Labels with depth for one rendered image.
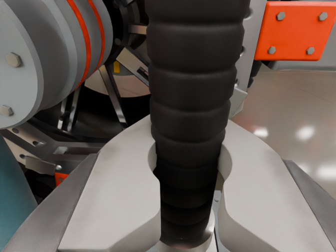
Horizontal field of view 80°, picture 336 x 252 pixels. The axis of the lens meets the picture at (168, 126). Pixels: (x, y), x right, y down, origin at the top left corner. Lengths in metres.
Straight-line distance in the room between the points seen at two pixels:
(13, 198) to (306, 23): 0.47
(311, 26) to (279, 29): 0.04
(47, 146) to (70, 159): 0.07
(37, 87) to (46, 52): 0.03
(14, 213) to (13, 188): 0.04
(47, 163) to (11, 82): 0.29
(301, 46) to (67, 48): 0.28
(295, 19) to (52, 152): 0.47
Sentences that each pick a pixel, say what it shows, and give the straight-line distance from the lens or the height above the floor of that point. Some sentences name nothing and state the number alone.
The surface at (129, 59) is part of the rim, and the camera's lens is 0.42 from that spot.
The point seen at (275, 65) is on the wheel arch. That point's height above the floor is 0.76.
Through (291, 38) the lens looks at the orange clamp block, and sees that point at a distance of 0.33.
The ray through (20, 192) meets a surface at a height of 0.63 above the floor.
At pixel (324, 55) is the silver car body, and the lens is 0.60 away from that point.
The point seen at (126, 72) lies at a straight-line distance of 0.64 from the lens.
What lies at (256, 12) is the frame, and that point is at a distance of 0.30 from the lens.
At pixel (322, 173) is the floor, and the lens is 1.56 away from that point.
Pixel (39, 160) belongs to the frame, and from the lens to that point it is 0.47.
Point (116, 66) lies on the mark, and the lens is 0.63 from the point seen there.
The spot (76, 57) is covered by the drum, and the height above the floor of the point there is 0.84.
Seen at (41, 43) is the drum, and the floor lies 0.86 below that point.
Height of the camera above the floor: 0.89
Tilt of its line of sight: 32 degrees down
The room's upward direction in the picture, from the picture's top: straight up
